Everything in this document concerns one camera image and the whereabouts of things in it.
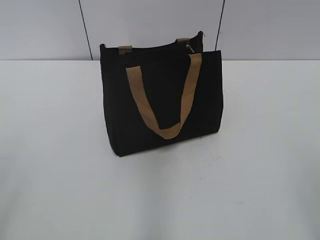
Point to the black tote bag tan handles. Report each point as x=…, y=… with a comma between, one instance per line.
x=157, y=96

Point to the silver zipper pull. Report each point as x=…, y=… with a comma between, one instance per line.
x=190, y=49

